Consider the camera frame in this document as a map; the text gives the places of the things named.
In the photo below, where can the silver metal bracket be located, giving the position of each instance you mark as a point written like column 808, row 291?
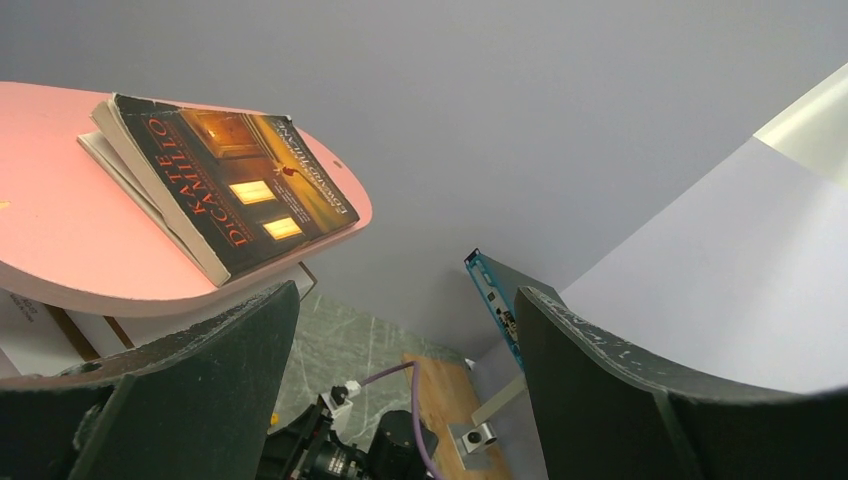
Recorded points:
column 472, row 441

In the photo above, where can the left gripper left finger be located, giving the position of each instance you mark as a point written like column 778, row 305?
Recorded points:
column 195, row 404

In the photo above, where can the dark orange Edward Tulane novel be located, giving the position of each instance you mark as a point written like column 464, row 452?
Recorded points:
column 235, row 191

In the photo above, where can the pink three-tier shelf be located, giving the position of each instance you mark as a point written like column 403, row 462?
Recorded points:
column 72, row 238

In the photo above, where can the dark teal flat box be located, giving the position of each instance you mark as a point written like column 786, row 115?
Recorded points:
column 497, row 284

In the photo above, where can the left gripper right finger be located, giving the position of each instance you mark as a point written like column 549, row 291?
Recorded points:
column 606, row 408

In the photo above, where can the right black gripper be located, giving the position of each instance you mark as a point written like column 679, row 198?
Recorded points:
column 308, row 448

